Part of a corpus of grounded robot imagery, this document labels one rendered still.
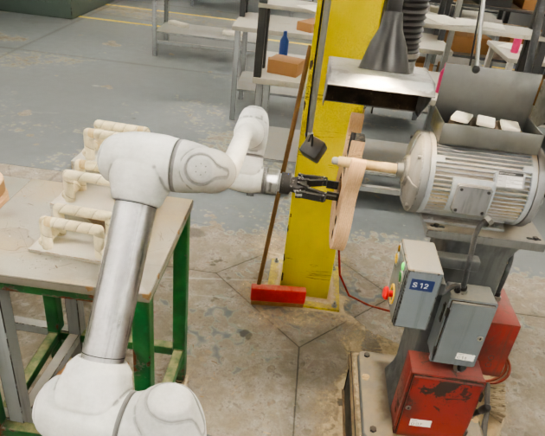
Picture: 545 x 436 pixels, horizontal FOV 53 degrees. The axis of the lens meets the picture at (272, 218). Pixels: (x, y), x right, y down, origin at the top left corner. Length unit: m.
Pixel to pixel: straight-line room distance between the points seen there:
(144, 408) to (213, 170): 0.54
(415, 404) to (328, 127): 1.28
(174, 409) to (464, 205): 0.97
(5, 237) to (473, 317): 1.48
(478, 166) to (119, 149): 0.99
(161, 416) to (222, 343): 1.57
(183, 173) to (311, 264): 1.78
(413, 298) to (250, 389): 1.23
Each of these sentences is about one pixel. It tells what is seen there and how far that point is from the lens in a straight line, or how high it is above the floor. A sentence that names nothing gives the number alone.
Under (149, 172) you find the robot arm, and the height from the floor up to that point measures 1.35.
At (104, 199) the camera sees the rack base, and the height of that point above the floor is 1.02.
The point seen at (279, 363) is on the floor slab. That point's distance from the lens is 2.72.
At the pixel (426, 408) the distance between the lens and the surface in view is 2.05.
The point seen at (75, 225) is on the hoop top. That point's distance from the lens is 1.70.
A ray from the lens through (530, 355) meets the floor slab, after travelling 3.24.
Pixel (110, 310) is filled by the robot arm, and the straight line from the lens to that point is 1.32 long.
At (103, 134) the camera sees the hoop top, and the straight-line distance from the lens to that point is 1.90.
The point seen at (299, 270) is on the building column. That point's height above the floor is 0.20.
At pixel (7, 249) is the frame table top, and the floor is 0.93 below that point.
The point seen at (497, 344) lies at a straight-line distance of 2.05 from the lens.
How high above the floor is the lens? 1.93
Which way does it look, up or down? 30 degrees down
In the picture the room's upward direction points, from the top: 7 degrees clockwise
